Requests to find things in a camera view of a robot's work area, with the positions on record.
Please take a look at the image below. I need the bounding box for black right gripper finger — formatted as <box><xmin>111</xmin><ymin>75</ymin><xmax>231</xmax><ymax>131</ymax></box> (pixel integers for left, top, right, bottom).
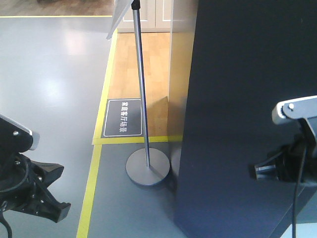
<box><xmin>254</xmin><ymin>152</ymin><xmax>282</xmax><ymax>181</ymax></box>

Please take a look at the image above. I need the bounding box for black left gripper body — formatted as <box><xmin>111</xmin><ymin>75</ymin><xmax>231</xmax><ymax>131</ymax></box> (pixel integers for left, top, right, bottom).
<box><xmin>0</xmin><ymin>153</ymin><xmax>43</xmax><ymax>216</ymax></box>

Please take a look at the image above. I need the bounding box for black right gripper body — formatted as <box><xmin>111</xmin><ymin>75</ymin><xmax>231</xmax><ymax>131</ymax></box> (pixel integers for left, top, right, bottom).
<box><xmin>278</xmin><ymin>117</ymin><xmax>317</xmax><ymax>186</ymax></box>

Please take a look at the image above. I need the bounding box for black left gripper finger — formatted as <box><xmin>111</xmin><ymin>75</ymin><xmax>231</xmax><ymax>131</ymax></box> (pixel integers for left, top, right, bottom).
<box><xmin>37</xmin><ymin>184</ymin><xmax>71</xmax><ymax>223</ymax></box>
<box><xmin>31</xmin><ymin>161</ymin><xmax>64</xmax><ymax>186</ymax></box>

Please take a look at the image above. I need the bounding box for yellow floor tape line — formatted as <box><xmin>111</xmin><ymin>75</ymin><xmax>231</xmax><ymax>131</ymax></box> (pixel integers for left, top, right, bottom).
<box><xmin>0</xmin><ymin>16</ymin><xmax>183</xmax><ymax>238</ymax></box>

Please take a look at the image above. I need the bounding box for dark floor label sign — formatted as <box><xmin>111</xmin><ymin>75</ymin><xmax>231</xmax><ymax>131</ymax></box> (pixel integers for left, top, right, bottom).
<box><xmin>102</xmin><ymin>99</ymin><xmax>143</xmax><ymax>138</ymax></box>

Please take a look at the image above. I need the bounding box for grey sign board stand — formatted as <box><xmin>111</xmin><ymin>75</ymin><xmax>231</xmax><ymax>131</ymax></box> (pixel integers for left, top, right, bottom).
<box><xmin>107</xmin><ymin>0</ymin><xmax>170</xmax><ymax>186</ymax></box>

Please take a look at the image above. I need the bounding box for white double door wardrobe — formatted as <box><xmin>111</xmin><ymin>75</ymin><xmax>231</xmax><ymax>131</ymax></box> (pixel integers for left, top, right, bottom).
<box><xmin>117</xmin><ymin>0</ymin><xmax>173</xmax><ymax>33</ymax></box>

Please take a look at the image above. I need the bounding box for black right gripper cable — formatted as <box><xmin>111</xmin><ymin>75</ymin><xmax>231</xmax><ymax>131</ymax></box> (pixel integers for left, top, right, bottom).
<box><xmin>291</xmin><ymin>138</ymin><xmax>310</xmax><ymax>238</ymax></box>

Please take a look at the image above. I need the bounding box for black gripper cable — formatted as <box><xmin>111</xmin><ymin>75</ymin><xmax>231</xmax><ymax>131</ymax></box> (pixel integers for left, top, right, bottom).
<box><xmin>291</xmin><ymin>138</ymin><xmax>310</xmax><ymax>238</ymax></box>
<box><xmin>0</xmin><ymin>156</ymin><xmax>31</xmax><ymax>238</ymax></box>

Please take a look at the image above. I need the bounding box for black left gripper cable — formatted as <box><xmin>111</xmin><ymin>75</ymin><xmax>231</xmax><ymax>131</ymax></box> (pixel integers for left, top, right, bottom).
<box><xmin>0</xmin><ymin>156</ymin><xmax>31</xmax><ymax>238</ymax></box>

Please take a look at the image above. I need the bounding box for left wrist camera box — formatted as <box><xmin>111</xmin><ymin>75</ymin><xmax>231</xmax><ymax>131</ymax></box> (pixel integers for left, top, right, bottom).
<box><xmin>0</xmin><ymin>115</ymin><xmax>40</xmax><ymax>152</ymax></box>

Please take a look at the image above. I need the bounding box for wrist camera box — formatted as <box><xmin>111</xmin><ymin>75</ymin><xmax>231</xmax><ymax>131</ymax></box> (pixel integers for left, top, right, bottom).
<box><xmin>0</xmin><ymin>115</ymin><xmax>40</xmax><ymax>152</ymax></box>
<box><xmin>271</xmin><ymin>95</ymin><xmax>317</xmax><ymax>125</ymax></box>

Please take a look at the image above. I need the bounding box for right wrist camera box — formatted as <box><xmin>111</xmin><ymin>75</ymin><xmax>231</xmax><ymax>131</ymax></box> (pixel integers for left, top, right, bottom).
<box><xmin>271</xmin><ymin>95</ymin><xmax>317</xmax><ymax>125</ymax></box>

